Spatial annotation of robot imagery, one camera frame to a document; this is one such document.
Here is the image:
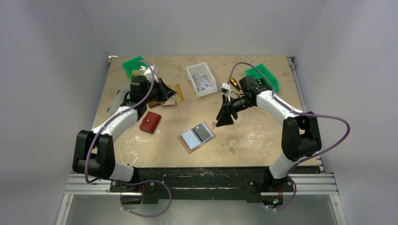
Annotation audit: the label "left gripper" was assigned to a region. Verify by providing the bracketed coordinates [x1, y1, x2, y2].
[143, 78, 176, 104]

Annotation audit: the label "black credit card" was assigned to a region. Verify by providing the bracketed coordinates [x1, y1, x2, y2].
[192, 123, 213, 143]

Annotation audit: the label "blue card sleeves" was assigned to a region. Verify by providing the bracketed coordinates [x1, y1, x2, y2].
[181, 121, 215, 150]

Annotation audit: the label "pink card holder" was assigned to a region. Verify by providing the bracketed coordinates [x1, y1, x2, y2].
[177, 121, 218, 154]

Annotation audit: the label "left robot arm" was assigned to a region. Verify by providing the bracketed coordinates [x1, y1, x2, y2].
[72, 75, 176, 192]

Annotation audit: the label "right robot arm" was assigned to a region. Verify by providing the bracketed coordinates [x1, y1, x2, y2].
[215, 76, 321, 191]

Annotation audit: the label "beige card holder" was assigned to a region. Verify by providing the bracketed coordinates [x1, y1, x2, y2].
[161, 98, 177, 109]

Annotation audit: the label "brown card holder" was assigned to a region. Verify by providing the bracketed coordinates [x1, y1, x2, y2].
[148, 101, 165, 108]

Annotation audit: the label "red card holder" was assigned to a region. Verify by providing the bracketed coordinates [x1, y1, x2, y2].
[139, 112, 162, 134]

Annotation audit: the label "cards in white bin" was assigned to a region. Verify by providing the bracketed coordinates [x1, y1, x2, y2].
[192, 73, 212, 92]

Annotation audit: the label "cards in green bin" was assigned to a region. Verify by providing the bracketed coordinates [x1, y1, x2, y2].
[130, 69, 144, 77]

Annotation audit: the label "yellow black screwdriver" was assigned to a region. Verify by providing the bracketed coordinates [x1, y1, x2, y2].
[230, 78, 243, 93]

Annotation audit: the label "white bin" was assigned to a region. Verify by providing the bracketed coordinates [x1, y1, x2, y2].
[186, 62, 218, 98]

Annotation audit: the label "left green bin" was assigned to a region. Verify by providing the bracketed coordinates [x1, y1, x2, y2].
[122, 55, 148, 80]

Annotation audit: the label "green bin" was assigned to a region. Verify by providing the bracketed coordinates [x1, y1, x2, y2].
[122, 55, 148, 80]
[245, 64, 279, 93]

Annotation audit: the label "black item in bin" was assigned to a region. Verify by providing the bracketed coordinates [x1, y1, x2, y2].
[255, 79, 267, 87]

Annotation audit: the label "right green bin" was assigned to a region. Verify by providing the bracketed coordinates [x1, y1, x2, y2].
[245, 64, 279, 93]

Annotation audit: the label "clear compartment organizer box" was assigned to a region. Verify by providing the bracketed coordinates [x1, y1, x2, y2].
[107, 87, 130, 116]

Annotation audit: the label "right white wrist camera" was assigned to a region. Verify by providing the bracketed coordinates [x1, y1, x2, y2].
[219, 83, 231, 95]

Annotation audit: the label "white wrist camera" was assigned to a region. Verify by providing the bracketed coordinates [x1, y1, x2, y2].
[143, 65, 159, 83]
[219, 83, 231, 95]

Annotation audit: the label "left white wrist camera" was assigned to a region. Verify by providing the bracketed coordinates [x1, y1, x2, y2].
[143, 65, 159, 83]

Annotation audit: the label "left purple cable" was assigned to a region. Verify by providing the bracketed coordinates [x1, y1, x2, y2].
[84, 61, 172, 218]

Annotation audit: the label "purple cable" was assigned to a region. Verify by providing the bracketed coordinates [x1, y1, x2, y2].
[228, 62, 352, 212]
[84, 61, 172, 218]

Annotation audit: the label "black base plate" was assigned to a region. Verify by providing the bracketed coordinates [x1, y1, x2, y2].
[110, 166, 294, 204]

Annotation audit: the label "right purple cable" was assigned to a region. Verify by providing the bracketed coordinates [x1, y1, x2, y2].
[228, 62, 352, 212]

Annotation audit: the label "aluminium frame rail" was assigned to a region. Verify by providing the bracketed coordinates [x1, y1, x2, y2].
[64, 174, 339, 195]

